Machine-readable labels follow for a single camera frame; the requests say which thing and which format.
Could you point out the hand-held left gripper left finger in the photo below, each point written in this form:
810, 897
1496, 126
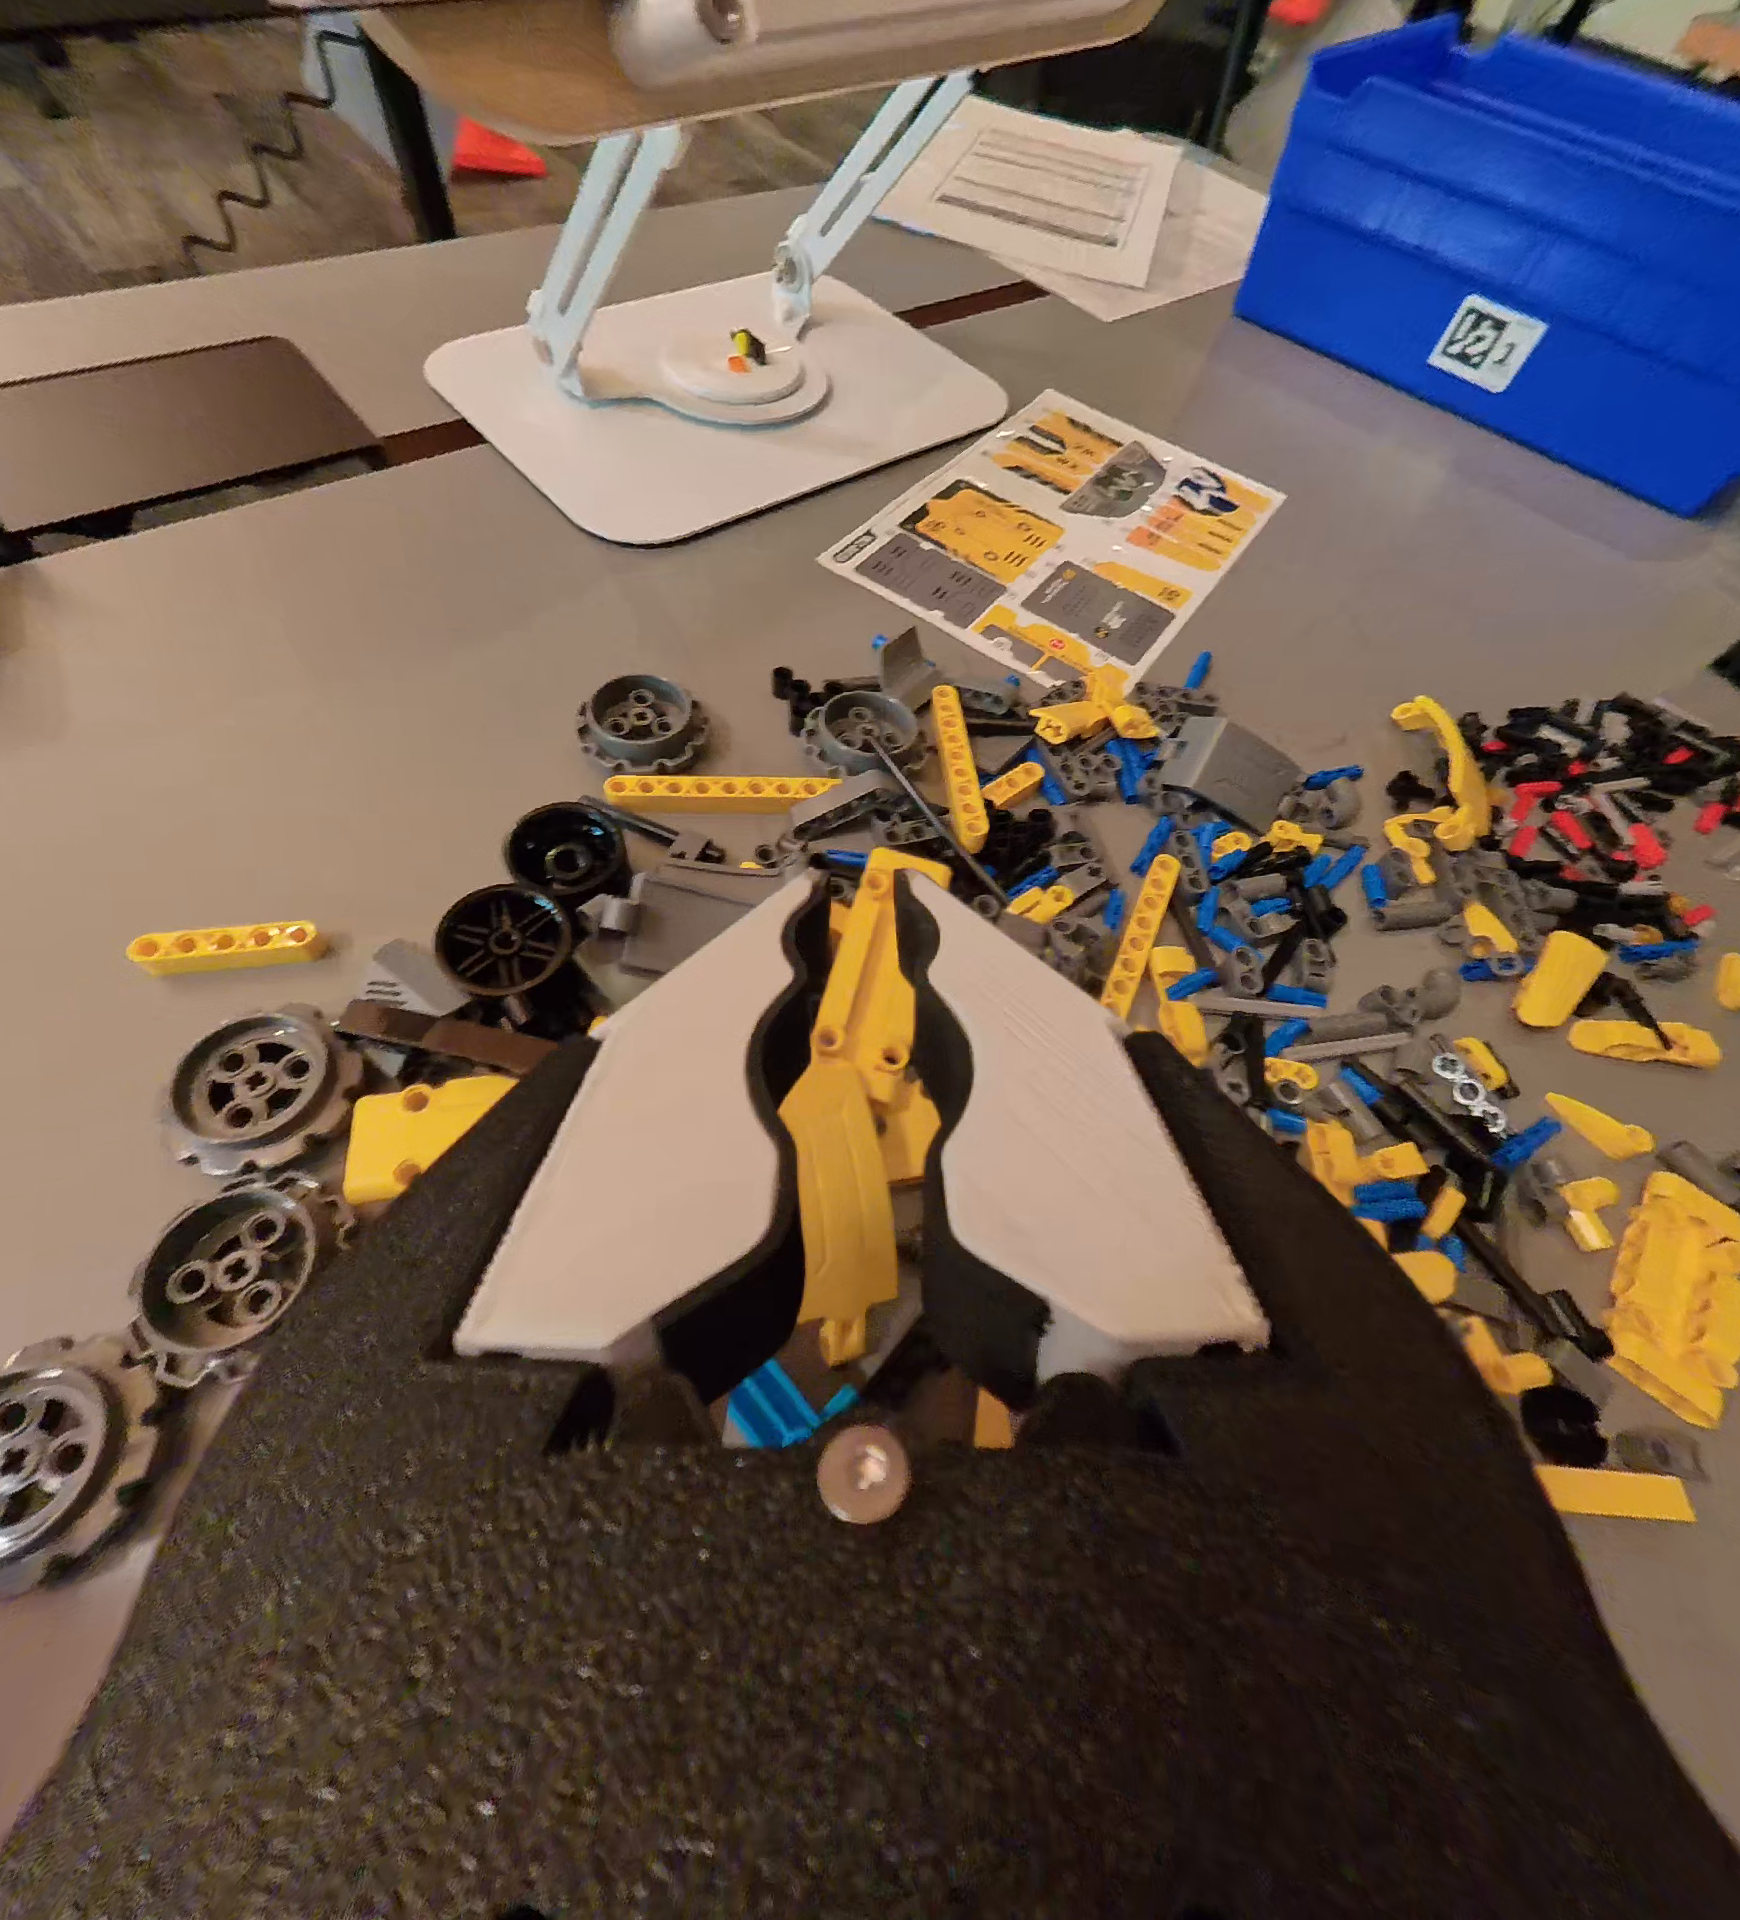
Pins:
629, 1154

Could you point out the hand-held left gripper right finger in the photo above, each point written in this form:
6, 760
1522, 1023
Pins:
1094, 1170

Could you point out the yellow black toy brick assembly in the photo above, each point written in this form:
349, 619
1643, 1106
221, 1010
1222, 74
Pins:
841, 1141

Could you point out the yellow toy panel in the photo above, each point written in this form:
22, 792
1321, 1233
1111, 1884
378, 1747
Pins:
406, 1132

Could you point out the black toy wheel rim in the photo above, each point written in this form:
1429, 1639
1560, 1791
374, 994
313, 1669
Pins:
504, 939
563, 848

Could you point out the pile of mixed toy bricks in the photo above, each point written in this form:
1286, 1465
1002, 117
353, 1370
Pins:
1259, 960

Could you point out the long yellow toy beam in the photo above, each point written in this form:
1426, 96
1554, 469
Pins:
721, 789

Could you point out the silver toy wheel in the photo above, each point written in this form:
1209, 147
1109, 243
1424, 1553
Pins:
225, 1266
246, 1088
15, 1463

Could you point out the dark grey toy wheel rim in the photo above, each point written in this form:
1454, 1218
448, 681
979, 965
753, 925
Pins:
639, 719
858, 736

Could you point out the short yellow toy beam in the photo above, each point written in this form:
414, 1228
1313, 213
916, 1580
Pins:
225, 945

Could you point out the pile of black red pins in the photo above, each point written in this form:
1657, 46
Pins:
1591, 796

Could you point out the yellow sticker sheet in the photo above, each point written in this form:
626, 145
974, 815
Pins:
990, 556

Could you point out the white laptop stand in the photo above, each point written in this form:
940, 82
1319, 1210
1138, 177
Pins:
810, 444

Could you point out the small toy piece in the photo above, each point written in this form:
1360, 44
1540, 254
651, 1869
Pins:
744, 350

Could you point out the printed paper sheet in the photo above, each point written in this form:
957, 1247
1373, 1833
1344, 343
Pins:
1064, 194

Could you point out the orange traffic cone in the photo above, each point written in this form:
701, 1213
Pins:
495, 153

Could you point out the blue plastic bin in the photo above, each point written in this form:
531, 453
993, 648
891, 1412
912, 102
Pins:
1560, 224

